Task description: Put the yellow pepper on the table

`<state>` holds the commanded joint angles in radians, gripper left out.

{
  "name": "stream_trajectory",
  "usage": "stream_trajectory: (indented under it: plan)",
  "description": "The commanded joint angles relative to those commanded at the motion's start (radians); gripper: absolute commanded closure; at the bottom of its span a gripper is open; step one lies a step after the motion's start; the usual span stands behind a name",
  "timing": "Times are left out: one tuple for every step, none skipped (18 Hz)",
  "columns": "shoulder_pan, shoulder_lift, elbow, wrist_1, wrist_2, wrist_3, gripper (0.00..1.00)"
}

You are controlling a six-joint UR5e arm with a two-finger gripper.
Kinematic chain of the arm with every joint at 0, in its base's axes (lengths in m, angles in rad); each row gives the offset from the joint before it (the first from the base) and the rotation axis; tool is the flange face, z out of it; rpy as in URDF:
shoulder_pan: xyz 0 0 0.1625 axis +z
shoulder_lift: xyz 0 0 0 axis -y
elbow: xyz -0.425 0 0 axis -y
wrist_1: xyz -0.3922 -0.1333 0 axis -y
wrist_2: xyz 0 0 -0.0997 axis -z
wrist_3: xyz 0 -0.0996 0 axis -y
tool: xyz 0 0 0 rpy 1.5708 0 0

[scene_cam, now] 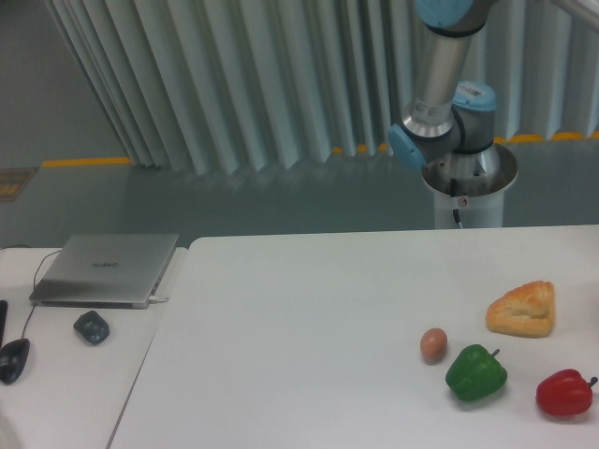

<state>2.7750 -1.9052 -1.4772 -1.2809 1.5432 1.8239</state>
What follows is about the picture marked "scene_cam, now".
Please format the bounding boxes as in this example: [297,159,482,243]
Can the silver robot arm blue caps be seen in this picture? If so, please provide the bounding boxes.
[387,1,598,169]

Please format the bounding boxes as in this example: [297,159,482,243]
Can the green bell pepper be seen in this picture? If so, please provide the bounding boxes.
[445,344,507,402]

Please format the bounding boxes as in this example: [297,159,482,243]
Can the red bell pepper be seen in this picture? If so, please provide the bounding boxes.
[535,369,598,417]

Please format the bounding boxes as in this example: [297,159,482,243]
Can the brown egg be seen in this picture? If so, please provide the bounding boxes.
[419,327,447,364]

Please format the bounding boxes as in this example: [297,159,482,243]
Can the white pleated curtain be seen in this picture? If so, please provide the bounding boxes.
[49,1,598,175]

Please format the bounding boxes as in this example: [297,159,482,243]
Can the silver closed laptop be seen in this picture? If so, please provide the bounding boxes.
[30,233,179,309]

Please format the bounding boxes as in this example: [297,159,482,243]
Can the dark grey crumpled object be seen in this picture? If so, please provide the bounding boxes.
[73,311,110,346]

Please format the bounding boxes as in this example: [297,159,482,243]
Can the golden pastry bread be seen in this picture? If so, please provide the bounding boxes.
[485,281,555,338]

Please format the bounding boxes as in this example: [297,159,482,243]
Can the black device at left edge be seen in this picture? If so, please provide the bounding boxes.
[0,299,8,347]

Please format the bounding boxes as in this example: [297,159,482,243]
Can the black computer mouse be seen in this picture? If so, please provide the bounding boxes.
[1,338,30,385]

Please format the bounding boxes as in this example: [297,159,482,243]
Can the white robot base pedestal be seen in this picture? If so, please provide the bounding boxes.
[422,144,518,229]

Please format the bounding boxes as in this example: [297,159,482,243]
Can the black mouse cable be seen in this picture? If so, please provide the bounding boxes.
[21,249,63,340]

